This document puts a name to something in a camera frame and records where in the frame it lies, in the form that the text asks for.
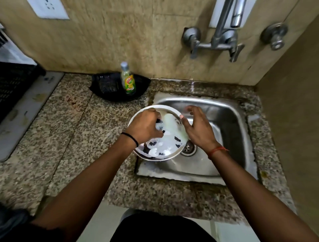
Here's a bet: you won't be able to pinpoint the chrome wall faucet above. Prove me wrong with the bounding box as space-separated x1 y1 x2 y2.
182 0 247 63

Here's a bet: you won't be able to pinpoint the black plastic tray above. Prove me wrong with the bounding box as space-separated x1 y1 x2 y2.
89 72 151 102

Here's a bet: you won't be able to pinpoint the black plastic crate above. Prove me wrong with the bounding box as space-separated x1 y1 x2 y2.
0 62 47 123

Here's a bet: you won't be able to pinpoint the person's right hand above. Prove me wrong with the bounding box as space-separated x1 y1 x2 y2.
179 105 223 153

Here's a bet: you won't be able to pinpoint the round sink drain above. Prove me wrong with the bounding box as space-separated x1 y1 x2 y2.
180 140 197 157

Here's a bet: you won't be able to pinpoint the white appliance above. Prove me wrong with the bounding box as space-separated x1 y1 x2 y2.
0 24 37 66

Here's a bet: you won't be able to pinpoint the black wristband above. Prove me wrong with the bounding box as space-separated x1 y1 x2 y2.
121 132 139 148

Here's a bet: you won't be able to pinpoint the red wrist thread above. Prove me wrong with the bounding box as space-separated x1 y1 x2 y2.
207 146 230 160

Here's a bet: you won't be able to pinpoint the dark scrub pad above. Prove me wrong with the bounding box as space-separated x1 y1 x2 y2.
99 76 120 94

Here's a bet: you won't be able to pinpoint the white wall socket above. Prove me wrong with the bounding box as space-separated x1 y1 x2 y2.
27 0 70 20

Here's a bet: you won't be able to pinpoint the chrome wall valve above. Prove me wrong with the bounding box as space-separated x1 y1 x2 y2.
260 22 289 51

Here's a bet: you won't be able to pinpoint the person's right forearm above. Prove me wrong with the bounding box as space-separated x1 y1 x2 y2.
209 148 319 242

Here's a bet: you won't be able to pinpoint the green dish soap bottle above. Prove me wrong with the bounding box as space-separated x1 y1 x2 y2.
120 61 136 95

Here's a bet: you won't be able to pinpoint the person's dark shirt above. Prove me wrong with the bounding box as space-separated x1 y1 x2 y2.
0 203 64 242

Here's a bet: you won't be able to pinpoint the stainless steel sink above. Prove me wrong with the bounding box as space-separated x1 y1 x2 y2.
136 92 259 186

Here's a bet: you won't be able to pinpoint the soapy steel plate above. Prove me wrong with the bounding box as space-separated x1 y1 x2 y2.
127 105 190 162

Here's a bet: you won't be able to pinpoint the person's black shorts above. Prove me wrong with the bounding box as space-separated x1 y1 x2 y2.
110 214 218 242

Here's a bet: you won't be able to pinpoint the person's left hand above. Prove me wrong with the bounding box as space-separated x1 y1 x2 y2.
124 108 164 147

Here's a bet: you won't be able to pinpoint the person's left forearm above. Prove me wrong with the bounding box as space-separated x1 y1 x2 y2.
31 135 139 242

